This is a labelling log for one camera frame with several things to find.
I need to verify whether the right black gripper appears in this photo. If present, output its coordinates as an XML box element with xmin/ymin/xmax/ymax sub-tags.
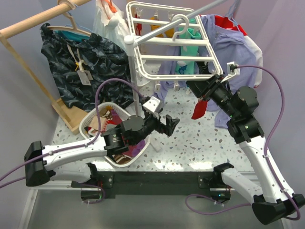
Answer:
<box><xmin>186</xmin><ymin>73</ymin><xmax>238</xmax><ymax>118</ymax></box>

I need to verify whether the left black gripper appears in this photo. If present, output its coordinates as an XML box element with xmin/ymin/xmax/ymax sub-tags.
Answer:
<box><xmin>132</xmin><ymin>108</ymin><xmax>179</xmax><ymax>146</ymax></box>

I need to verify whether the beige and red character sock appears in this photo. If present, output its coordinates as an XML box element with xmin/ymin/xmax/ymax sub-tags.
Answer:
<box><xmin>191</xmin><ymin>99</ymin><xmax>208</xmax><ymax>120</ymax></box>

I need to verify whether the black striped sock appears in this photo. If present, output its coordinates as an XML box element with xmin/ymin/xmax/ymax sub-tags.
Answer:
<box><xmin>196</xmin><ymin>62</ymin><xmax>211</xmax><ymax>74</ymax></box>

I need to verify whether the white plastic sock hanger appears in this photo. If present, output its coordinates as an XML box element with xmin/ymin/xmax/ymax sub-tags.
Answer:
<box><xmin>125</xmin><ymin>1</ymin><xmax>224</xmax><ymax>93</ymax></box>

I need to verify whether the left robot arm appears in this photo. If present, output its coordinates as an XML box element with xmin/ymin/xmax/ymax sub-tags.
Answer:
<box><xmin>24</xmin><ymin>114</ymin><xmax>180</xmax><ymax>187</ymax></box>

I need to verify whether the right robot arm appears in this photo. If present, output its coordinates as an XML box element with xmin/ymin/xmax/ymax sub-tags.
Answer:
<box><xmin>186</xmin><ymin>75</ymin><xmax>305</xmax><ymax>225</ymax></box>

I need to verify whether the orange clothes hanger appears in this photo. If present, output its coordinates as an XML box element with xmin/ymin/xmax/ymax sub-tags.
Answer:
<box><xmin>104</xmin><ymin>0</ymin><xmax>117</xmax><ymax>13</ymax></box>

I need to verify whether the wooden clothes hanger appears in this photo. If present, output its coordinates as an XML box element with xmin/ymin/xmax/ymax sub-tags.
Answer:
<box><xmin>46</xmin><ymin>0</ymin><xmax>92</xmax><ymax>37</ymax></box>

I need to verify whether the mint green sock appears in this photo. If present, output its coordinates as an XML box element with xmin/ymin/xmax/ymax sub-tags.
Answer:
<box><xmin>175</xmin><ymin>27</ymin><xmax>202</xmax><ymax>75</ymax></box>

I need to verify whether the lavender shirt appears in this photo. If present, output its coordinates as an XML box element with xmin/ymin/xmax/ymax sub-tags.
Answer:
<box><xmin>154</xmin><ymin>15</ymin><xmax>259</xmax><ymax>129</ymax></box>

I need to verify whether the white laundry basket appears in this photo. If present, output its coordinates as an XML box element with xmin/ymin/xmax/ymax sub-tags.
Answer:
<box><xmin>79</xmin><ymin>102</ymin><xmax>152</xmax><ymax>167</ymax></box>

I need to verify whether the brown striped sock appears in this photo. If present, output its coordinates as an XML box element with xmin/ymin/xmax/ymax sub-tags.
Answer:
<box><xmin>111</xmin><ymin>154</ymin><xmax>133</xmax><ymax>166</ymax></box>

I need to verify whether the mustard yellow sock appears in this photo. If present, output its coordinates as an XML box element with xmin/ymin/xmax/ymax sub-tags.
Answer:
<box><xmin>149</xmin><ymin>16</ymin><xmax>164</xmax><ymax>31</ymax></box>
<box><xmin>156</xmin><ymin>28</ymin><xmax>175</xmax><ymax>38</ymax></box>

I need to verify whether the garment price tag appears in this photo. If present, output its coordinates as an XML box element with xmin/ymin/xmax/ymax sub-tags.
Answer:
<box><xmin>77</xmin><ymin>70</ymin><xmax>93</xmax><ymax>86</ymax></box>

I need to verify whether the wooden garment rack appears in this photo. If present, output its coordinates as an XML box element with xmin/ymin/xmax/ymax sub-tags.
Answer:
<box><xmin>0</xmin><ymin>0</ymin><xmax>90</xmax><ymax>135</ymax></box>

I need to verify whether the dark leaf-print garment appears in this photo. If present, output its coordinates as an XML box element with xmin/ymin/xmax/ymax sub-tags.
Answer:
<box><xmin>40</xmin><ymin>23</ymin><xmax>134</xmax><ymax>112</ymax></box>

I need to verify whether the white ruffled dress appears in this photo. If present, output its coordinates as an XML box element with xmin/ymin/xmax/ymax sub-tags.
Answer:
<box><xmin>91</xmin><ymin>0</ymin><xmax>163</xmax><ymax>86</ymax></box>

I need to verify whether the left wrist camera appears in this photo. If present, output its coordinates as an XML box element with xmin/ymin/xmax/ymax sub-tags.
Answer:
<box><xmin>142</xmin><ymin>96</ymin><xmax>163</xmax><ymax>113</ymax></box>

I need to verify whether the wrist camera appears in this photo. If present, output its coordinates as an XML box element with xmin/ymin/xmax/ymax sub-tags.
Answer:
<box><xmin>142</xmin><ymin>96</ymin><xmax>163</xmax><ymax>113</ymax></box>
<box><xmin>222</xmin><ymin>62</ymin><xmax>240</xmax><ymax>82</ymax></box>

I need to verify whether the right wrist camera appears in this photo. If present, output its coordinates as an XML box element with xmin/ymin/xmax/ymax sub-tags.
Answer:
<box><xmin>222</xmin><ymin>62</ymin><xmax>240</xmax><ymax>82</ymax></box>

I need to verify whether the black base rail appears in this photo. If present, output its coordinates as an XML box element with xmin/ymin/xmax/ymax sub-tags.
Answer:
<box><xmin>71</xmin><ymin>171</ymin><xmax>231</xmax><ymax>202</ymax></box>

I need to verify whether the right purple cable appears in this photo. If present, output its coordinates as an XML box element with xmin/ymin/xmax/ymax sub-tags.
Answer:
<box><xmin>184</xmin><ymin>64</ymin><xmax>301</xmax><ymax>221</ymax></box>

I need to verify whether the blue wire hanger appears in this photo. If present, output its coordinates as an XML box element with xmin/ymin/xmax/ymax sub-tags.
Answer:
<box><xmin>225</xmin><ymin>0</ymin><xmax>247</xmax><ymax>36</ymax></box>

